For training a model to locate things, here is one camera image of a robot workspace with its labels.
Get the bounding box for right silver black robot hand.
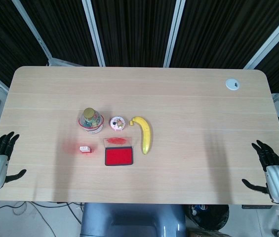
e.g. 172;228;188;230
241;140;279;204

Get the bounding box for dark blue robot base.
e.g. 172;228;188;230
80;202;187;237

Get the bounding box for black desk control box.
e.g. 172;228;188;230
241;204;273;210

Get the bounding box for black waste bin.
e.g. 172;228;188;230
187;204;230;233

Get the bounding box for clear bottle with gold cap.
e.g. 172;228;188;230
77;107;105;135

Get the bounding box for red ink pad clear lid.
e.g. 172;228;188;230
103;137;134;166

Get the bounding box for yellow banana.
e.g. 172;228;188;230
129;116;151;155

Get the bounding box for black floor cable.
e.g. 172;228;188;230
0;201;80;237

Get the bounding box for white round cable grommet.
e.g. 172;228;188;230
225;78;241;91

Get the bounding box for white partition post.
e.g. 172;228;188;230
81;0;106;67
163;0;186;68
12;0;53;66
243;11;279;70

